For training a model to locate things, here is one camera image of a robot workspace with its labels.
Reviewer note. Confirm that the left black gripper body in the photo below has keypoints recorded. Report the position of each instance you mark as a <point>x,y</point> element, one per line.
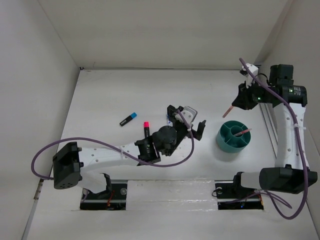
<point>180,132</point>

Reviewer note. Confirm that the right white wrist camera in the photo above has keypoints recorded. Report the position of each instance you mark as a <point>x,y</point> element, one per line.
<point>249,70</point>

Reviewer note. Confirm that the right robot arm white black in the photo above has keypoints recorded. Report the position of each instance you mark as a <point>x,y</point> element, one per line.
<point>291,173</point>

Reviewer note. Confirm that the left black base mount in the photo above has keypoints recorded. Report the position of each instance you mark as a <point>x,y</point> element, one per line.
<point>113,198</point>

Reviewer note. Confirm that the blue capped black highlighter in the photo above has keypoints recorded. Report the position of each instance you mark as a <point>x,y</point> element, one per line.
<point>128,119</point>

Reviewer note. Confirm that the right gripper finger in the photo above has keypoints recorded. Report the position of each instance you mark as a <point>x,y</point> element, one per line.
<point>242,93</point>
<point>242,105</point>

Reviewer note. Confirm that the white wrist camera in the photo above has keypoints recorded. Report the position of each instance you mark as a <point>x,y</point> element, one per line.
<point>189,114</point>
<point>249,70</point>

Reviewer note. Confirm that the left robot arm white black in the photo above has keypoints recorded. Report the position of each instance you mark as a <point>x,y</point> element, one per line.
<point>86,167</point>

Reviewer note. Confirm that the small clear spray bottle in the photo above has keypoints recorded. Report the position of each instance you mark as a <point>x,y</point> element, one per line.
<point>169,123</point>

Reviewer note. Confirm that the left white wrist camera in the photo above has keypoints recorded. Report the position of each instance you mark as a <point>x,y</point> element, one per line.
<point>189,114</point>

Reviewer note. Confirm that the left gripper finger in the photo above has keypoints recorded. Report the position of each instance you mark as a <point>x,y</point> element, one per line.
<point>173,111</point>
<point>198,134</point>

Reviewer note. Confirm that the pink capped black highlighter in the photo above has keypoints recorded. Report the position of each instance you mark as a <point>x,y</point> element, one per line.
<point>146,128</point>

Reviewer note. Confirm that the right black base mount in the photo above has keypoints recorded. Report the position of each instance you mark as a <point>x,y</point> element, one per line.
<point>231,195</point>

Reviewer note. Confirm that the orange pen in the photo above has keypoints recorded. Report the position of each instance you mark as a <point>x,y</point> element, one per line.
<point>227,111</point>

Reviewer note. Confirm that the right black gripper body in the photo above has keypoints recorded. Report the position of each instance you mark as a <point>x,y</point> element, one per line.
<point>258,94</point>

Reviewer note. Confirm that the teal round compartment organizer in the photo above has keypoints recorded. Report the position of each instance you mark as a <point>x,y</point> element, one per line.
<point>227,140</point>

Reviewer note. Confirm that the red white pen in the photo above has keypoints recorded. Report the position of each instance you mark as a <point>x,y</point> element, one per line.
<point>242,132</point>

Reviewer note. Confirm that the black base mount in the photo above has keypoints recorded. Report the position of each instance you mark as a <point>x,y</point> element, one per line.
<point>231,195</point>
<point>113,198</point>

